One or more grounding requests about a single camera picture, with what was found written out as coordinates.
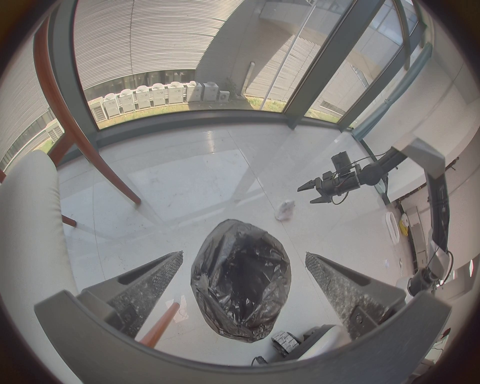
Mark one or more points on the window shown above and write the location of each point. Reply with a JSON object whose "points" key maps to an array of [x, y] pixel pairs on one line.
{"points": [[187, 120]]}

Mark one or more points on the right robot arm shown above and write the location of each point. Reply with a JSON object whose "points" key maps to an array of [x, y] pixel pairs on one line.
{"points": [[437, 210]]}

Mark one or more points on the crumpled white paper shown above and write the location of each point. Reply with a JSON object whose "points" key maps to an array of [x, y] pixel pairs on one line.
{"points": [[285, 210]]}

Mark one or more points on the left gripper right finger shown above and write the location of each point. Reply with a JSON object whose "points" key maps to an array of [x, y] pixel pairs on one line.
{"points": [[352, 296]]}

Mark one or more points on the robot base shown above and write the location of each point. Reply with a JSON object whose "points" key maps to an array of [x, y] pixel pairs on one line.
{"points": [[322, 341]]}

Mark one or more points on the black plastic bag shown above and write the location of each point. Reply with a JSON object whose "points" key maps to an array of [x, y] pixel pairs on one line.
{"points": [[240, 277]]}

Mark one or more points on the wooden chair with cream cushions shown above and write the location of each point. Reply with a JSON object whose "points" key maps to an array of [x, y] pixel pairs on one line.
{"points": [[33, 225]]}

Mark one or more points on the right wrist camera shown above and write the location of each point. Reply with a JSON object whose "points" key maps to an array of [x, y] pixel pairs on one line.
{"points": [[340, 161]]}

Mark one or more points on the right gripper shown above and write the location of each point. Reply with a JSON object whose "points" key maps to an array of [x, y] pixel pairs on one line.
{"points": [[337, 184]]}

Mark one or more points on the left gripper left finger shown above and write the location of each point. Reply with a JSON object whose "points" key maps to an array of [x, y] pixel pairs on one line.
{"points": [[138, 296]]}

